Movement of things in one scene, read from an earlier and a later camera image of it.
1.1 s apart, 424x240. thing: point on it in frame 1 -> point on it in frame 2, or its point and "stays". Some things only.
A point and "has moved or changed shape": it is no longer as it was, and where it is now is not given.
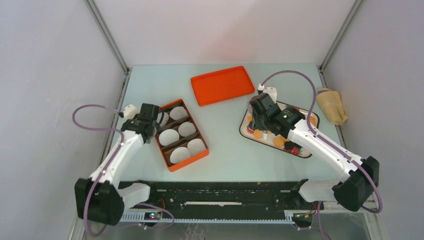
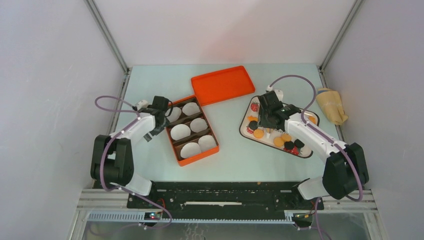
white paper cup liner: [179, 154] -> [189, 149]
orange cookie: [313, 120] stays
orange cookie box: [178, 137] has moved or changed shape
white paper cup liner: [167, 136] -> [180, 131]
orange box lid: [217, 86] stays
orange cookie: [257, 134] stays
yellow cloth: [330, 101] stays
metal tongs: [265, 134] stays
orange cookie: [278, 141] stays
